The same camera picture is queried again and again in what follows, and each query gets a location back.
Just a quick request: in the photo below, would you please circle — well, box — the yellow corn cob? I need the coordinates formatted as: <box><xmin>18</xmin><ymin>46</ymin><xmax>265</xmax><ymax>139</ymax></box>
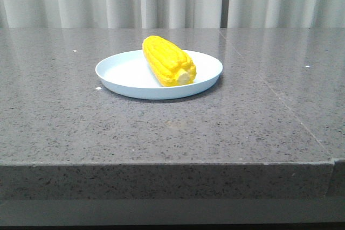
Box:
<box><xmin>142</xmin><ymin>36</ymin><xmax>197</xmax><ymax>87</ymax></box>

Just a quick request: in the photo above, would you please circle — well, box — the light blue round plate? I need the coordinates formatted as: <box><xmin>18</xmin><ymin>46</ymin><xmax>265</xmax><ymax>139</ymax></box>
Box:
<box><xmin>95</xmin><ymin>50</ymin><xmax>223</xmax><ymax>100</ymax></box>

